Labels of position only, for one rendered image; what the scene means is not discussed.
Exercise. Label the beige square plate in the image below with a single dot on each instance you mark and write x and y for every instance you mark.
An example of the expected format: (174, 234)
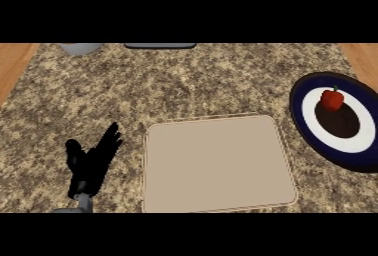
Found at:
(216, 163)

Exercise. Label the red bell pepper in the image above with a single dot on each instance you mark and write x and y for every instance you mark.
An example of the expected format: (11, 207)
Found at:
(333, 99)

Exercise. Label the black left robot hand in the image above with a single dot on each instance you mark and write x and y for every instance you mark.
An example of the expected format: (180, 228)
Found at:
(91, 161)

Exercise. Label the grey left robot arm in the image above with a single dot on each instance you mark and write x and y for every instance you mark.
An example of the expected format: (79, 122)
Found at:
(84, 204)

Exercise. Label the grey rounded object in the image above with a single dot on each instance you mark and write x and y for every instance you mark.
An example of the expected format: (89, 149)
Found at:
(82, 48)

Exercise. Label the dark grey flat object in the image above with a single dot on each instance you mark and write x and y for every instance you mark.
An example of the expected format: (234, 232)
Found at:
(160, 45)

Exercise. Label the navy and white round tray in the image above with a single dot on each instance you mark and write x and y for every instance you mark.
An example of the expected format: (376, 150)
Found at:
(363, 146)

